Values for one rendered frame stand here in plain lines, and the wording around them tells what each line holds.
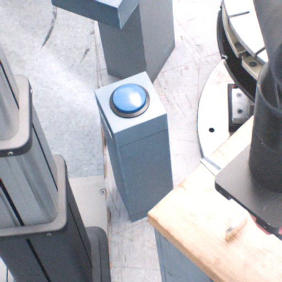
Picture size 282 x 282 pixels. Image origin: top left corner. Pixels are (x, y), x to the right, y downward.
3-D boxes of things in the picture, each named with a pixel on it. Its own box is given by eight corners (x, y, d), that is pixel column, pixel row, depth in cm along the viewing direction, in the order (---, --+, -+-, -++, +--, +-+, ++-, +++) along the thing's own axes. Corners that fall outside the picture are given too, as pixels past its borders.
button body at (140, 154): (157, 168, 112) (145, 70, 90) (175, 205, 108) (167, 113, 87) (115, 184, 111) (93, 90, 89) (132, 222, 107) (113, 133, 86)
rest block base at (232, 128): (258, 90, 116) (259, 82, 114) (260, 131, 111) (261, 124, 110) (226, 90, 116) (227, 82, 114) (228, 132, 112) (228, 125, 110)
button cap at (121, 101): (139, 82, 89) (137, 77, 88) (151, 107, 87) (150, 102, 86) (108, 93, 89) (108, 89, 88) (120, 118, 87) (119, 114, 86)
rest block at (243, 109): (259, 93, 113) (261, 74, 108) (261, 123, 110) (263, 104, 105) (231, 94, 113) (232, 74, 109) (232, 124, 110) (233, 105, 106)
